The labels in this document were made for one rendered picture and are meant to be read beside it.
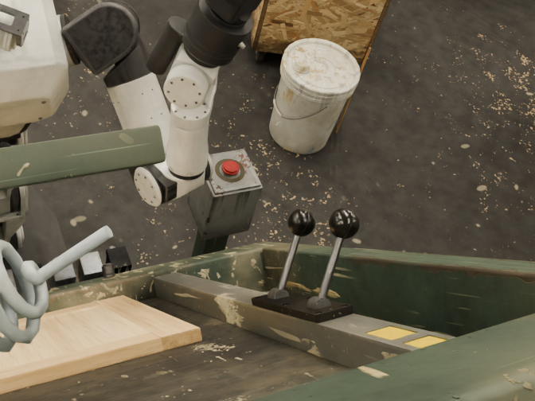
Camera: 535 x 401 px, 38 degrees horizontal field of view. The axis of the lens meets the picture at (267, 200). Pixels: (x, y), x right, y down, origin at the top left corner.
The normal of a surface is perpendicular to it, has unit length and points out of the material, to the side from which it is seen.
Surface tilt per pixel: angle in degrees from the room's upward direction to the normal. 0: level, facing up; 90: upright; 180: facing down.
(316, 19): 90
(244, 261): 37
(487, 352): 53
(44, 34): 23
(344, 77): 0
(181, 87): 86
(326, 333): 90
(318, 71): 0
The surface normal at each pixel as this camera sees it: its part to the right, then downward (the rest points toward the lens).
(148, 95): 0.61, 0.06
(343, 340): -0.90, 0.18
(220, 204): 0.37, 0.77
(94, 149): 0.39, -0.02
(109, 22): 0.13, 0.29
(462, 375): -0.18, -0.98
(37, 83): 0.43, 0.49
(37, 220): 0.21, -0.61
